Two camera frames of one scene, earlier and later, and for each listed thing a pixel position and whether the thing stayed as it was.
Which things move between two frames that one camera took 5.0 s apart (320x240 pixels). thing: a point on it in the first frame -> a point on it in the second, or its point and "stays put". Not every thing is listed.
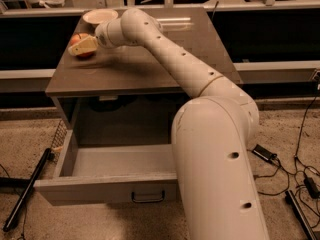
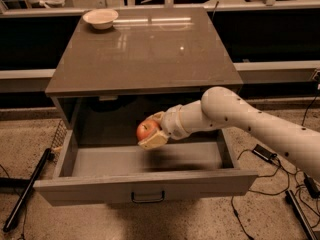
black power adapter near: (264, 153) stays put
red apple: (78, 37) -> (146, 128)
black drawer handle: (148, 201) stays put
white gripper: (102, 37) -> (171, 121)
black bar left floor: (27, 190) stays put
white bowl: (98, 16) stays put
